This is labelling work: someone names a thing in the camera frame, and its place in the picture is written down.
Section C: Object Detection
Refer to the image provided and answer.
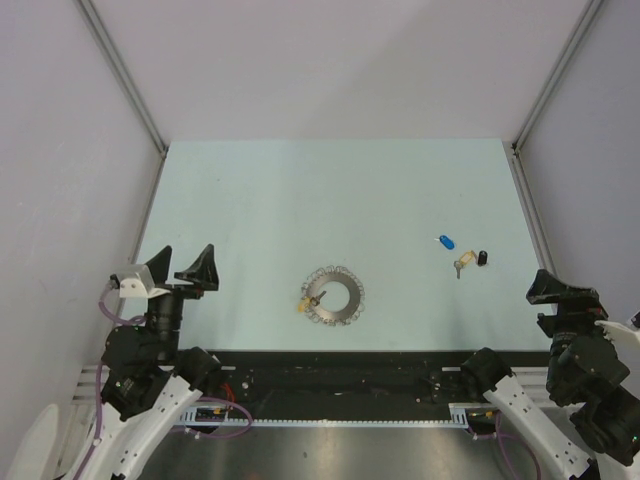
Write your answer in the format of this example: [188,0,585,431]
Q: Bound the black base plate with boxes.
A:
[205,351,475,420]

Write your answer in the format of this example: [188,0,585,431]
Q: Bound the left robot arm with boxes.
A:
[65,244,221,479]

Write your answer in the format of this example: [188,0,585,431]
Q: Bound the yellow key tag key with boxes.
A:
[297,291,326,313]

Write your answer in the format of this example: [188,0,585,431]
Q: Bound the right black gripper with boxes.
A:
[525,267,625,395]

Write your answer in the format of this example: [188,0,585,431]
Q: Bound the right aluminium frame post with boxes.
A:
[509,0,614,151]

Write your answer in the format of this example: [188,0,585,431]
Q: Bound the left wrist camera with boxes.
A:
[110,264,169,299]

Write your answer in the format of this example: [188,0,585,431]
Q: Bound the aluminium frame post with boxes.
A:
[509,0,614,151]
[74,0,169,154]

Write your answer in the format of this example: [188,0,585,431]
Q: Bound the white slotted cable duct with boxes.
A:
[174,403,469,430]

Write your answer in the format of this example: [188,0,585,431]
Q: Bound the metal disc with keyrings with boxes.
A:
[299,265,365,326]

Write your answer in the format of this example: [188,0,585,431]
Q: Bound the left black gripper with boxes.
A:
[146,242,218,360]

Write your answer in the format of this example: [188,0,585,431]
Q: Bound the left aluminium frame post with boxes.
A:
[74,0,169,154]

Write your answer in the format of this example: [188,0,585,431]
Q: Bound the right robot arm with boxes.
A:
[461,269,639,479]

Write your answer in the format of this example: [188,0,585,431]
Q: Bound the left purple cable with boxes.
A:
[69,284,254,480]

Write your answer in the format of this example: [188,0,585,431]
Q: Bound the small black cylinder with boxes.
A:
[476,250,488,267]

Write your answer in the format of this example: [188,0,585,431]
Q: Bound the aluminium front rail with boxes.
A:
[72,365,555,408]

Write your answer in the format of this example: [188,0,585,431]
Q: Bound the blue key tag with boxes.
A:
[435,235,456,250]

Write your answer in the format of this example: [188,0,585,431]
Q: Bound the cream key tag key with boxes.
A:
[453,250,477,279]

